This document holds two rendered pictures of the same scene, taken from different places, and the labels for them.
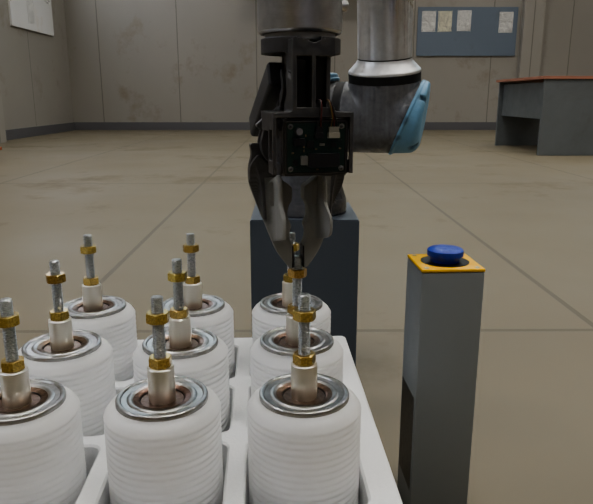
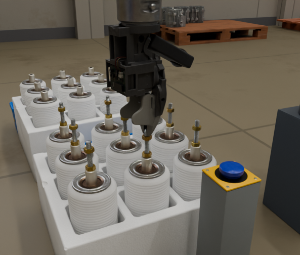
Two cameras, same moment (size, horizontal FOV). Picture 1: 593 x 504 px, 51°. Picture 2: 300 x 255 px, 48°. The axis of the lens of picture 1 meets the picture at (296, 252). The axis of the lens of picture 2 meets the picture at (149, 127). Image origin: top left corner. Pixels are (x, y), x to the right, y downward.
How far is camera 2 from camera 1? 68 cm
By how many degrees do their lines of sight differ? 64
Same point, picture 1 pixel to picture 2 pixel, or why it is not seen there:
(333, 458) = (73, 208)
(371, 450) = (118, 227)
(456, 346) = (212, 225)
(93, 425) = (102, 159)
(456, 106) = not seen: outside the picture
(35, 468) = (52, 156)
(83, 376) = (99, 140)
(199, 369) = (112, 157)
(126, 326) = not seen: hidden behind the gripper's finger
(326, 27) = (126, 20)
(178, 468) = (59, 178)
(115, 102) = not seen: outside the picture
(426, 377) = (201, 231)
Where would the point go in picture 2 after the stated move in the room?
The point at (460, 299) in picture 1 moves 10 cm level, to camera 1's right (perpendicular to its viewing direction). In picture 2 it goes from (215, 199) to (254, 239)
